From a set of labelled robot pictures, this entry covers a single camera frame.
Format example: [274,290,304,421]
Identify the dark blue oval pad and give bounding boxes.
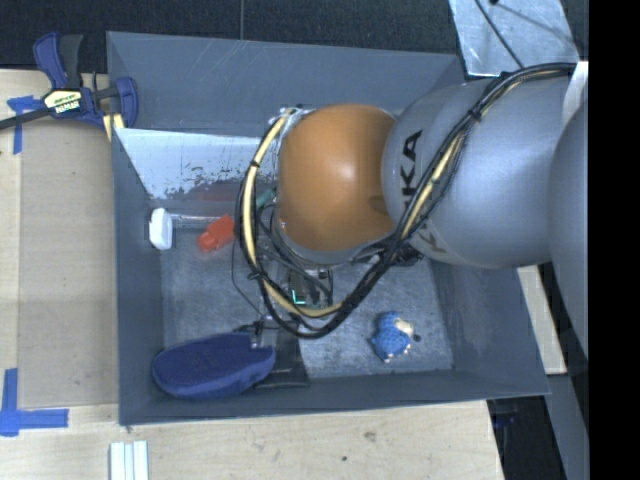
[151,331,277,401]

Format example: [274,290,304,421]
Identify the red toy block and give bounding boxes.
[196,213,237,254]

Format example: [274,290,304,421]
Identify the pale brown flat board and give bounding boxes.
[17,117,121,410]

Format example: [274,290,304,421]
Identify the grey metal bin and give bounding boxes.
[105,30,552,427]

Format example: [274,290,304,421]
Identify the blue toy animal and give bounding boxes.
[370,310,422,365]

